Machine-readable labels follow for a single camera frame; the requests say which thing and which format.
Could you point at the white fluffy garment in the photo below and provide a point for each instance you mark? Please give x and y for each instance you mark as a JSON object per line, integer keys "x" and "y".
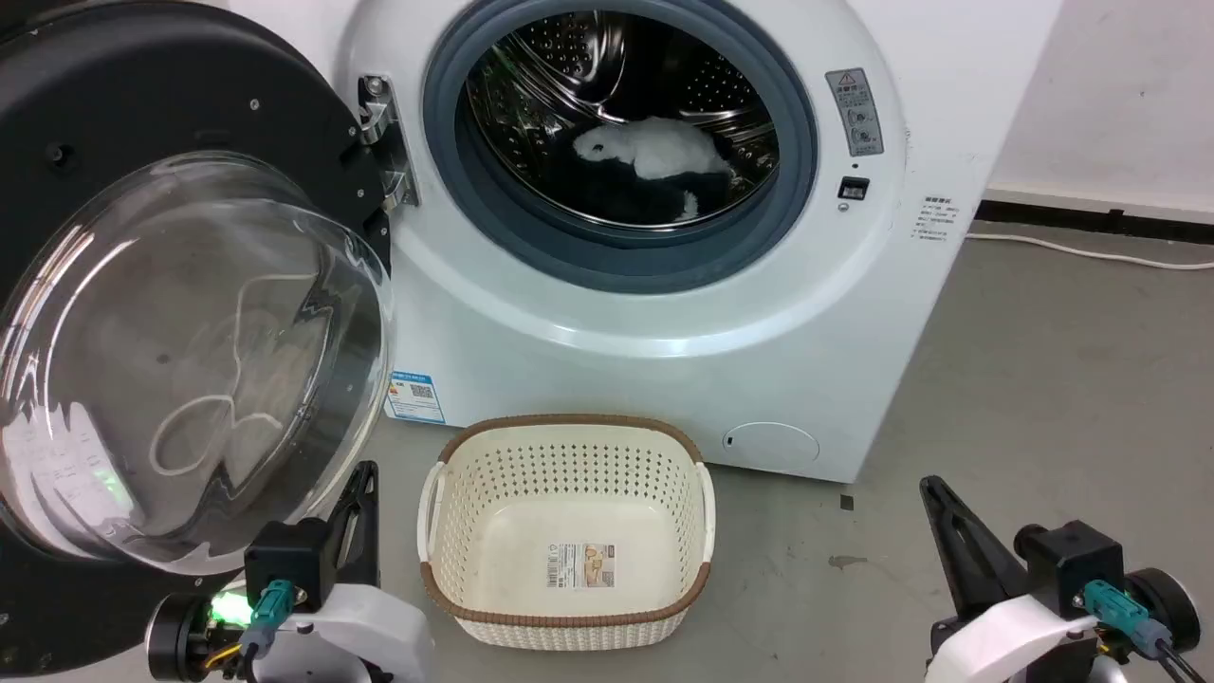
{"x": 654, "y": 147}

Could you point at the black round washer door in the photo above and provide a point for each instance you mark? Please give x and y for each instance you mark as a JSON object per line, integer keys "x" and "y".
{"x": 171, "y": 285}

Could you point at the black baseboard strip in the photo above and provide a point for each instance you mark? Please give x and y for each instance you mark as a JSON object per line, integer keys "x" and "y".
{"x": 1091, "y": 216}

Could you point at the white front-load washing machine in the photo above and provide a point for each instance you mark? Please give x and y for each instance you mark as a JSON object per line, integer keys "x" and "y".
{"x": 588, "y": 332}

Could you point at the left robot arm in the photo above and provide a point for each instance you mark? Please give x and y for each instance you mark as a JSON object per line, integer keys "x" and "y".
{"x": 190, "y": 636}

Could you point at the small text sticker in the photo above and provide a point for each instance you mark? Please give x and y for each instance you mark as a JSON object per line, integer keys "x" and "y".
{"x": 937, "y": 220}

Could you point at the metal door hinge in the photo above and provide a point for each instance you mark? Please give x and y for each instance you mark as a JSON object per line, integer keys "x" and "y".
{"x": 389, "y": 142}

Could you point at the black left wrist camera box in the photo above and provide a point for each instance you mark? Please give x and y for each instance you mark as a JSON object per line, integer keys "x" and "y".
{"x": 289, "y": 562}

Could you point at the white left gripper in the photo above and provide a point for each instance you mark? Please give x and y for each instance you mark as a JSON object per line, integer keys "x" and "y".
{"x": 365, "y": 631}

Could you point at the round drain filter cover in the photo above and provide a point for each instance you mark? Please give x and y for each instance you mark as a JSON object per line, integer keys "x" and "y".
{"x": 770, "y": 444}

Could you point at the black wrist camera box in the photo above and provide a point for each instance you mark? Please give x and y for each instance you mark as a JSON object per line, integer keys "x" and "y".
{"x": 289, "y": 562}
{"x": 1070, "y": 564}

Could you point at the basket product label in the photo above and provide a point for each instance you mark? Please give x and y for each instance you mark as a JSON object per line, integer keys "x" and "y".
{"x": 580, "y": 565}

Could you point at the blue energy label sticker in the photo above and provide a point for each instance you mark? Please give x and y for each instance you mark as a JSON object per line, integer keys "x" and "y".
{"x": 415, "y": 396}

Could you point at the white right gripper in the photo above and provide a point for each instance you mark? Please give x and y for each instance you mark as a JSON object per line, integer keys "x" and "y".
{"x": 1015, "y": 645}

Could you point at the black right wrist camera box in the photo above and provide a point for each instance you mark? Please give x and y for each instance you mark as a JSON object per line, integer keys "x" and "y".
{"x": 1070, "y": 564}

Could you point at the white wicker-rim laundry basket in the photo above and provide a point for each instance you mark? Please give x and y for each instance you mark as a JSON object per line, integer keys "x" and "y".
{"x": 567, "y": 531}

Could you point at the grey warning sticker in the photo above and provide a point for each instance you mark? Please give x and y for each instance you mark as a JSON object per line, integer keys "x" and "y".
{"x": 855, "y": 112}

